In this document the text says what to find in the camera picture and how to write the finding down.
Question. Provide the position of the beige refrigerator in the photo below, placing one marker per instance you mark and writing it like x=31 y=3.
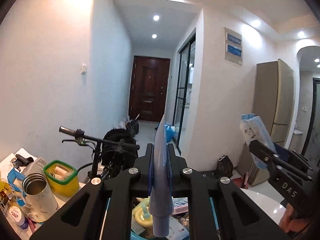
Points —
x=271 y=117

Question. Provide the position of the yellow green lidded container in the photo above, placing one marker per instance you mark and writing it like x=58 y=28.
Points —
x=62 y=178

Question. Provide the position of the dark wooden door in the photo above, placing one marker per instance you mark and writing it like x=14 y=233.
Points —
x=148 y=90

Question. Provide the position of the blue tissue pack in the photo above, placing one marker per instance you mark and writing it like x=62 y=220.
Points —
x=253 y=128

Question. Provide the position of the blue plastic basin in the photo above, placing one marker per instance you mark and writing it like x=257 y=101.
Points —
x=118 y=218

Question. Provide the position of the glass sliding door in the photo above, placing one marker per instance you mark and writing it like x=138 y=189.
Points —
x=183 y=90

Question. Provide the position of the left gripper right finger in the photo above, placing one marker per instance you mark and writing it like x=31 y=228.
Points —
x=218 y=210

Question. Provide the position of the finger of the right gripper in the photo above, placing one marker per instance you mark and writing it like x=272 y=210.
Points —
x=292 y=158
x=271 y=159

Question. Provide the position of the black trash bag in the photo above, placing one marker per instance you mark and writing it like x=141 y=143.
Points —
x=224 y=167

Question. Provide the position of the electrical panel box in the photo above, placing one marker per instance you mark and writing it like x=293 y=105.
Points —
x=233 y=46

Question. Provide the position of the pink soap box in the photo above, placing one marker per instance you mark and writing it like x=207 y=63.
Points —
x=180 y=205

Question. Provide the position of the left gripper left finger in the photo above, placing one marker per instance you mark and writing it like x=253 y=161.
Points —
x=101 y=211

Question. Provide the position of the blue white milk carton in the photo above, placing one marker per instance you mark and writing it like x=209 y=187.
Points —
x=13 y=175

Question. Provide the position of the white marble tumbler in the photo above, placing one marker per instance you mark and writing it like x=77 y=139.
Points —
x=39 y=197

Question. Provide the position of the white light switch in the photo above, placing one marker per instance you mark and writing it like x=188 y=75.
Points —
x=83 y=69

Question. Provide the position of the right hand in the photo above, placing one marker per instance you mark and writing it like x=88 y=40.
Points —
x=288 y=223

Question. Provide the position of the yellow baby cup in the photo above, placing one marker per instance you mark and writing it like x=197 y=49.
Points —
x=142 y=215

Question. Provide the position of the white medicine bottle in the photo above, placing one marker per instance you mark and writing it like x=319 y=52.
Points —
x=16 y=215

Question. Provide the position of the blue plastic bag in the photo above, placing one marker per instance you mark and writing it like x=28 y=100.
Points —
x=169 y=132

